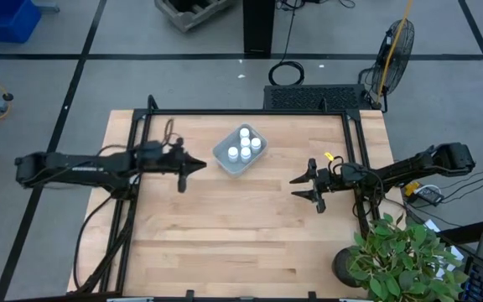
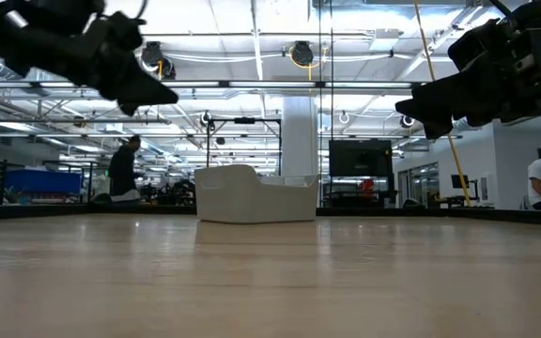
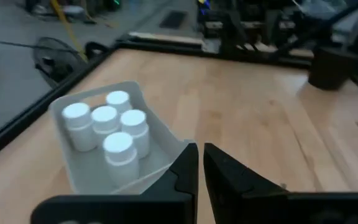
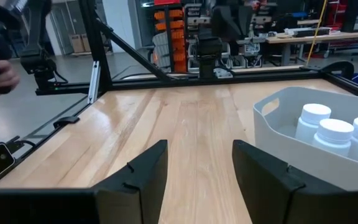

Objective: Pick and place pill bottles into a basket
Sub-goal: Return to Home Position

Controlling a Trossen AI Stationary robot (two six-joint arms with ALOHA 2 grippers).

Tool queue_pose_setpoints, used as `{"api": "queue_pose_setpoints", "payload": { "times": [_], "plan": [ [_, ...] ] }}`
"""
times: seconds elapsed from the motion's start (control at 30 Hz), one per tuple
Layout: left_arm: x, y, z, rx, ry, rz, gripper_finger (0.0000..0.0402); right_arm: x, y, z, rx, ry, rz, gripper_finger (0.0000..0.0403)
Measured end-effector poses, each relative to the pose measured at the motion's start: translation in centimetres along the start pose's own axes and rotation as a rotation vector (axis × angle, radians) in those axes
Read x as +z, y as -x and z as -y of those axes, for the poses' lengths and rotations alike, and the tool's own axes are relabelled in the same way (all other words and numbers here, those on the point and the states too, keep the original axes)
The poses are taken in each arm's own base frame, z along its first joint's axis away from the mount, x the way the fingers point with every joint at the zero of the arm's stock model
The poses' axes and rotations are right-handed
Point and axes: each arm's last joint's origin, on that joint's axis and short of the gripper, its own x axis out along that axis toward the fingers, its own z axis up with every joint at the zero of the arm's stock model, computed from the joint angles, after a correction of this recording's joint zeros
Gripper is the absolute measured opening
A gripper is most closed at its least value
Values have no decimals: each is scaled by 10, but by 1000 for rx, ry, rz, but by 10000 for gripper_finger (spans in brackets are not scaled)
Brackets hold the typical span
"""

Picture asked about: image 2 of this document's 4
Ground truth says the black metal table frame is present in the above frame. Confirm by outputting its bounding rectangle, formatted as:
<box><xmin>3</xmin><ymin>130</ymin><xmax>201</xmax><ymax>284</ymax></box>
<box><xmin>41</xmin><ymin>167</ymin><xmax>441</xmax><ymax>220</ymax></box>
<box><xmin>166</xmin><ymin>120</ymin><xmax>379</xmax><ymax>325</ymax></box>
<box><xmin>0</xmin><ymin>202</ymin><xmax>541</xmax><ymax>228</ymax></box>

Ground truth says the yellow hanging hose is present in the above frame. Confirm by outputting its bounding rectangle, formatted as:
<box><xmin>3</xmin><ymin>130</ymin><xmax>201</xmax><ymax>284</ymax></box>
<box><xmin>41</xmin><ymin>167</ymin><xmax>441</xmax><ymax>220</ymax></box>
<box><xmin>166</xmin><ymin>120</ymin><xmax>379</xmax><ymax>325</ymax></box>
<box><xmin>412</xmin><ymin>0</ymin><xmax>472</xmax><ymax>208</ymax></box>

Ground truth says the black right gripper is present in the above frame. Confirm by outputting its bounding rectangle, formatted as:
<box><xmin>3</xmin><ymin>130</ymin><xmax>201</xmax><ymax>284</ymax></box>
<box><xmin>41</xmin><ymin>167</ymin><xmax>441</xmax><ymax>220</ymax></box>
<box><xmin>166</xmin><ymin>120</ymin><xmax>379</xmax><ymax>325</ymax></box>
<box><xmin>394</xmin><ymin>8</ymin><xmax>541</xmax><ymax>141</ymax></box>

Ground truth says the black background robot equipment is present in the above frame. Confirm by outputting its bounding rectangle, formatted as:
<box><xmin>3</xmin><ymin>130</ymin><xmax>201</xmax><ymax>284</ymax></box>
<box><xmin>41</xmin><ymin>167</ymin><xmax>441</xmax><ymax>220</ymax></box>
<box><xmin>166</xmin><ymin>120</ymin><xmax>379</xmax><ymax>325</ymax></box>
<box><xmin>139</xmin><ymin>179</ymin><xmax>197</xmax><ymax>207</ymax></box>

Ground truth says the white building column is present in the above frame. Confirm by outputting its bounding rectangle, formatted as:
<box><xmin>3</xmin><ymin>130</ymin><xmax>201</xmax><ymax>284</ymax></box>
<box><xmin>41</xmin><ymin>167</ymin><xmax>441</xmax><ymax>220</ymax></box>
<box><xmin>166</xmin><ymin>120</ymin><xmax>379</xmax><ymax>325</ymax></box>
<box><xmin>281</xmin><ymin>96</ymin><xmax>320</xmax><ymax>178</ymax></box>

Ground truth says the black television on stand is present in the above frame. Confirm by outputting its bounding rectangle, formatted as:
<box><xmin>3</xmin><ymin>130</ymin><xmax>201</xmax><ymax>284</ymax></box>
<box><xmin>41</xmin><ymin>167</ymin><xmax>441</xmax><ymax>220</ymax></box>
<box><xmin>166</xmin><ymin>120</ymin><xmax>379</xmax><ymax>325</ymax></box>
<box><xmin>328</xmin><ymin>138</ymin><xmax>394</xmax><ymax>207</ymax></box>

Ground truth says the black background frame rig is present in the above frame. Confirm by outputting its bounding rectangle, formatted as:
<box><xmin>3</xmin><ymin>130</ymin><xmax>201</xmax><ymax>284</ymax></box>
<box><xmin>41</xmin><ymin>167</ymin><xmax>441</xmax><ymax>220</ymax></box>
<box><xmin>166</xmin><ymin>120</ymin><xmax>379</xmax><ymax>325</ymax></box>
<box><xmin>205</xmin><ymin>116</ymin><xmax>284</xmax><ymax>178</ymax></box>

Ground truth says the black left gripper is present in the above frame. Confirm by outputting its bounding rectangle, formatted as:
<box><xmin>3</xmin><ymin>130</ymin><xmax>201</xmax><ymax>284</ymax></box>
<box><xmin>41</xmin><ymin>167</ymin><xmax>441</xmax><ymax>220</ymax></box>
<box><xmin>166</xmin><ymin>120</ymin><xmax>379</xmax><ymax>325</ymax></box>
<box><xmin>16</xmin><ymin>13</ymin><xmax>180</xmax><ymax>117</ymax></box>

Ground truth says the white plastic basket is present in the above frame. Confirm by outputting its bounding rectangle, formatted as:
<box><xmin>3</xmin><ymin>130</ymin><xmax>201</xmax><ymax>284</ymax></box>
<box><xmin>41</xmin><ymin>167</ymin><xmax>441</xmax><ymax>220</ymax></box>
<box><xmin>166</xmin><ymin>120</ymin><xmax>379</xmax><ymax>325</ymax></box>
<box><xmin>193</xmin><ymin>163</ymin><xmax>321</xmax><ymax>224</ymax></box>

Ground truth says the black ceiling cable reel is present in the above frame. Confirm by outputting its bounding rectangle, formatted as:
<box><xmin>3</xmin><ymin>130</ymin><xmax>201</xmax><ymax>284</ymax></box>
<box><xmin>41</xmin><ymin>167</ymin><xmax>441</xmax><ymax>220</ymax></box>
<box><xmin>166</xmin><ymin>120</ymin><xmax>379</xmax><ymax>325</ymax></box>
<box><xmin>140</xmin><ymin>40</ymin><xmax>178</xmax><ymax>81</ymax></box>
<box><xmin>288</xmin><ymin>40</ymin><xmax>317</xmax><ymax>68</ymax></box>

